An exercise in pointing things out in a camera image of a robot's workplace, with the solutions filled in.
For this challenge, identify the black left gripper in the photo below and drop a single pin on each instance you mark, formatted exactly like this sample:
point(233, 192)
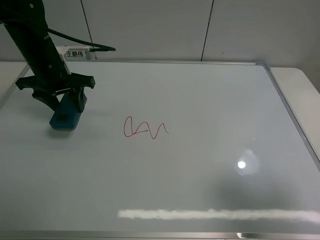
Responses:
point(47, 88)

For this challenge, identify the teal whiteboard eraser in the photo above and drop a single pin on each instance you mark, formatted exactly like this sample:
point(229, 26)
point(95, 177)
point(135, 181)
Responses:
point(67, 117)

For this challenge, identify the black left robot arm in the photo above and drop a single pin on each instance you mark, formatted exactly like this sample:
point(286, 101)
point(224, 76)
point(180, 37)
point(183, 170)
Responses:
point(26, 24)

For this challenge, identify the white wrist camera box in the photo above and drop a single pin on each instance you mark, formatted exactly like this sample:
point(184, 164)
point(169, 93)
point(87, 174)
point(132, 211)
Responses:
point(76, 53)

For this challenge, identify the white whiteboard with aluminium frame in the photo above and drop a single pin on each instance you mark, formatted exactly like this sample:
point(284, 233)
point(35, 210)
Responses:
point(162, 151)

